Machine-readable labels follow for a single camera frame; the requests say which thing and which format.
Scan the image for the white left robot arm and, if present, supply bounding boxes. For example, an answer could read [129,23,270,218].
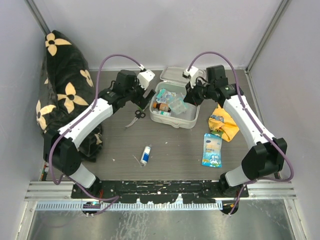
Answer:
[43,69,156,198]

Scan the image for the alcohol pads plastic bag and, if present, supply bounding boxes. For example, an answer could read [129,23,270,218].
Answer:
[168,97,186,115]

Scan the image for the blue cooling patch pouch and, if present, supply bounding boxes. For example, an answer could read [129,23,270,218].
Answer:
[201,133,222,168]

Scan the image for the white gauze packet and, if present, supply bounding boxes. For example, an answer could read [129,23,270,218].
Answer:
[156,94,167,104]

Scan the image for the black floral plush blanket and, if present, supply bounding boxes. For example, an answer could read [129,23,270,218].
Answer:
[36,30,105,163]

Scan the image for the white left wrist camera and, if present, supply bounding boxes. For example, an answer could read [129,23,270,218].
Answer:
[136,65,156,90]

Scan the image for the white slotted cable duct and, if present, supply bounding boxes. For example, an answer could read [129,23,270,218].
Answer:
[35,200,223,212]

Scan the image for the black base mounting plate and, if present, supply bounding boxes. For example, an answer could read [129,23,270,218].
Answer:
[71,178,251,204]

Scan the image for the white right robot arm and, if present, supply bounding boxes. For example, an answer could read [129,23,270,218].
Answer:
[182,65,287,197]

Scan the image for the grey medicine kit case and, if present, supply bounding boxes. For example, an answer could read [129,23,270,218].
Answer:
[149,67,200,129]

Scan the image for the white bottle green label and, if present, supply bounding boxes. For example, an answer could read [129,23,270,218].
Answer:
[153,110,171,117]

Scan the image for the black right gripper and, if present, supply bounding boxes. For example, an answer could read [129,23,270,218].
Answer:
[183,77,214,107]

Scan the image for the yellow cartoon cloth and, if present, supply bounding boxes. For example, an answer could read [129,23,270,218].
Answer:
[208,104,240,142]

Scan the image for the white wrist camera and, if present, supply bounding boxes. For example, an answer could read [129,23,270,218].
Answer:
[136,65,156,90]
[182,66,203,89]

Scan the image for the medical tape roll packet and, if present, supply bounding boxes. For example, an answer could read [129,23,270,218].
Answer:
[155,88,176,104]

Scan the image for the brown medicine bottle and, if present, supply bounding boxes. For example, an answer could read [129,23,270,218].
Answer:
[152,102,171,113]

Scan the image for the black handled scissors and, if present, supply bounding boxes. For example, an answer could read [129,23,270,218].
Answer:
[124,110,146,130]

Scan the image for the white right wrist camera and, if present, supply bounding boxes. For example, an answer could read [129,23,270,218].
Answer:
[182,66,203,89]

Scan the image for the green plasters plastic bag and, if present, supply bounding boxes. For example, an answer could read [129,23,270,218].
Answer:
[170,93,188,115]

